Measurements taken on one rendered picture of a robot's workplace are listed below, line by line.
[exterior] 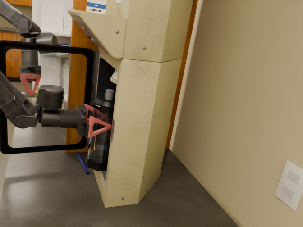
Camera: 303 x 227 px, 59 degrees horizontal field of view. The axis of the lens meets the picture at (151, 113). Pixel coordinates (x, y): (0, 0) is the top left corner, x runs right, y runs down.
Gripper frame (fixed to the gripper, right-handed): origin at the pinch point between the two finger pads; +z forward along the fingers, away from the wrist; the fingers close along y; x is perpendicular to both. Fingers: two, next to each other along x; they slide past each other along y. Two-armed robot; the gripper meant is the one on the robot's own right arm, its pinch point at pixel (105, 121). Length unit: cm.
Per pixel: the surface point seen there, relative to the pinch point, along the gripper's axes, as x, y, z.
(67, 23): -23, 118, -4
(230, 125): -5.5, -11.4, 41.9
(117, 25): -30.9, -14.0, -5.0
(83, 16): -31.2, -14.0, -13.3
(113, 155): 5.2, -14.0, 0.1
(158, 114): -7.2, -10.0, 13.7
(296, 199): 2, -43, 42
